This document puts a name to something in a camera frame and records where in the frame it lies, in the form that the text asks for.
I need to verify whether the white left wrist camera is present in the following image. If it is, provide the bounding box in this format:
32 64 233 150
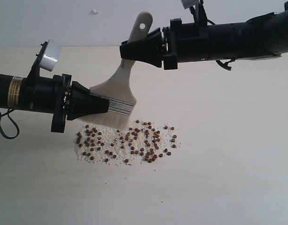
27 39 61 80

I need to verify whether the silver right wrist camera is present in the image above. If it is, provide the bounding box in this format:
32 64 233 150
181 0 208 27

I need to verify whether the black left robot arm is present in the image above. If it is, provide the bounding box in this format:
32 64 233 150
0 74 110 133

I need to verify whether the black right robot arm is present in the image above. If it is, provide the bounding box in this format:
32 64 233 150
120 9 288 70

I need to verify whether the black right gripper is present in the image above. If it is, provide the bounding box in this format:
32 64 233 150
120 18 209 70

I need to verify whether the wooden paint brush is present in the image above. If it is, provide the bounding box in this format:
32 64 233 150
83 11 154 130

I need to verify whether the small white wall plug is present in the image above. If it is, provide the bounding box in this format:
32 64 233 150
91 9 99 15

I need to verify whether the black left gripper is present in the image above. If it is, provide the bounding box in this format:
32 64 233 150
23 74 109 133

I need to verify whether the pile of beans and rice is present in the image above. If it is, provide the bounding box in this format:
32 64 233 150
75 119 181 166

